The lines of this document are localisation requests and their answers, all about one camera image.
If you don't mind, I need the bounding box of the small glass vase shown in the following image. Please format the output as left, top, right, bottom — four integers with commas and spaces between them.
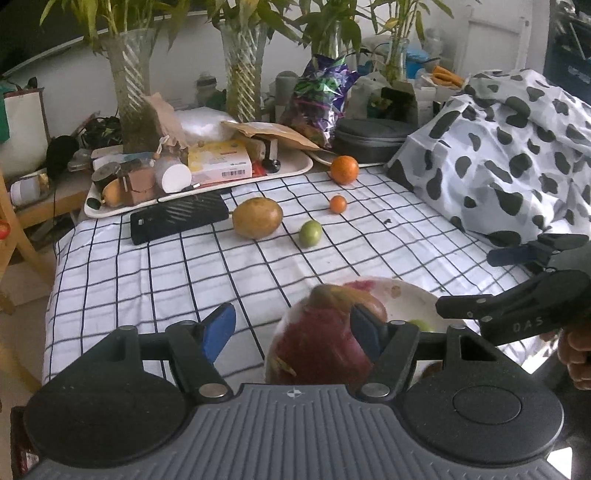
387, 37, 412, 86

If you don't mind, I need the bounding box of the black round object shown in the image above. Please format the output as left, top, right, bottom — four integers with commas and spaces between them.
45, 136, 79, 179

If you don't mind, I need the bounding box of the crumpled brown paper bag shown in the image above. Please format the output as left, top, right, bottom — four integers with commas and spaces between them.
143, 92, 188, 153

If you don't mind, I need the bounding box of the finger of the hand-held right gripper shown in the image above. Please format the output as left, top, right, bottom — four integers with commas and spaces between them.
487, 233, 591, 271
436, 272, 556, 320

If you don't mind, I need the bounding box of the yellow cardboard box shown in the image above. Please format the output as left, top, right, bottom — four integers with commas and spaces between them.
187, 140, 254, 185

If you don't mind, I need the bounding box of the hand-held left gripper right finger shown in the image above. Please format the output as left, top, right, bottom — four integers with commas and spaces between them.
349, 305, 514, 400

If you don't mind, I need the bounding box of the large orange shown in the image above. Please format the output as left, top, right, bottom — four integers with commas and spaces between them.
329, 155, 360, 186

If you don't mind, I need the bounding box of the white checkered bed sheet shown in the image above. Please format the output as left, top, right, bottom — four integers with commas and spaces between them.
42, 163, 556, 387

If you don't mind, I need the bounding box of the small yellow fruit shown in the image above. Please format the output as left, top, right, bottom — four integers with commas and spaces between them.
102, 178, 125, 206

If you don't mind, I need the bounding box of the purple foil bag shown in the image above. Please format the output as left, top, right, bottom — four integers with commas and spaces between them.
282, 54, 360, 144

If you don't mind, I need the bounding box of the yellow-brown mango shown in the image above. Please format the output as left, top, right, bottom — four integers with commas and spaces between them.
232, 196, 284, 240
308, 283, 389, 325

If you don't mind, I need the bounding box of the black ribbed box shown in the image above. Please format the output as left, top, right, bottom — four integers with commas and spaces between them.
130, 190, 230, 246

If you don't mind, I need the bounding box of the wooden chair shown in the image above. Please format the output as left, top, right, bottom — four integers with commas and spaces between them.
0, 170, 57, 394

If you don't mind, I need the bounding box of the cow print blanket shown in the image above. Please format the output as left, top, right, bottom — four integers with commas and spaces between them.
386, 69, 591, 248

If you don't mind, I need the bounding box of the round metal tin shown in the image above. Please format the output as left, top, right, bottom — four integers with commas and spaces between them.
92, 163, 122, 184

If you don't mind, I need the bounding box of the white cylinder speaker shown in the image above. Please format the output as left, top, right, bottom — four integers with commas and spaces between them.
10, 177, 48, 206

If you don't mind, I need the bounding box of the red dragon fruit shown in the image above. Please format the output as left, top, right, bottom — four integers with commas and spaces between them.
271, 305, 376, 386

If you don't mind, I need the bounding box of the grey zip case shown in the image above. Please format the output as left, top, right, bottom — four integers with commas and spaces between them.
333, 119, 419, 165

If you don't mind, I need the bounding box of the flat brown envelope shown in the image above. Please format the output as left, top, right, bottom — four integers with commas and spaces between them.
220, 119, 322, 151

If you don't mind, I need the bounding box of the person's right hand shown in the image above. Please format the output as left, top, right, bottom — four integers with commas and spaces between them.
556, 322, 591, 394

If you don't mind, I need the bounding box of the twisted glass vase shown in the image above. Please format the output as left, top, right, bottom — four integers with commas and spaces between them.
99, 28, 161, 154
219, 21, 269, 123

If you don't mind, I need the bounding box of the white cylindrical cup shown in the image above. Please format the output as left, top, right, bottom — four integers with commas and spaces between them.
154, 159, 193, 194

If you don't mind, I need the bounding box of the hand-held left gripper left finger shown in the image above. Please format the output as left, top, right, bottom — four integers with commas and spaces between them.
108, 302, 238, 401

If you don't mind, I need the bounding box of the white plastic bag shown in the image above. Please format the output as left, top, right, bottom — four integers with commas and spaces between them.
177, 106, 236, 140

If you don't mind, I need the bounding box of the white serving tray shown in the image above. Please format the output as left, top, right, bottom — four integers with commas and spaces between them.
83, 147, 314, 219

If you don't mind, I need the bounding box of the white canvas bag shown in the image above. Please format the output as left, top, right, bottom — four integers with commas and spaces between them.
2, 89, 50, 179

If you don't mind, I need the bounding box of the white floral plate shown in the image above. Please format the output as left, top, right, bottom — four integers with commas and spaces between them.
264, 276, 468, 385

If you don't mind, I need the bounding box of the small brown box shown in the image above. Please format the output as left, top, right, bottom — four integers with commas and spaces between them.
119, 169, 157, 204

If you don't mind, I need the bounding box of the orange snack packet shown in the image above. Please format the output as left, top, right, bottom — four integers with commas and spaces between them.
431, 65, 463, 87

